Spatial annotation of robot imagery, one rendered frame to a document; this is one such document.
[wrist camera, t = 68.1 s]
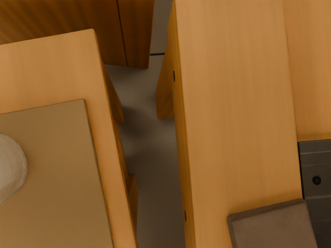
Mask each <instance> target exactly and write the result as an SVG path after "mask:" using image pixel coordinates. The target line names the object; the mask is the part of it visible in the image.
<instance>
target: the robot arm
mask: <svg viewBox="0 0 331 248"><path fill-rule="evenodd" d="M27 170H28V165H27V159H26V156H25V153H24V151H23V150H22V148H21V147H20V145H19V144H18V143H17V142H16V141H15V140H14V139H12V138H10V137H9V136H7V135H5V134H2V133H0V205H1V204H3V203H4V202H6V201H7V200H9V199H10V198H11V197H13V196H14V195H15V194H16V193H17V192H18V191H19V190H20V189H21V187H22V186H23V184H24V182H25V179H26V176H27Z"/></svg>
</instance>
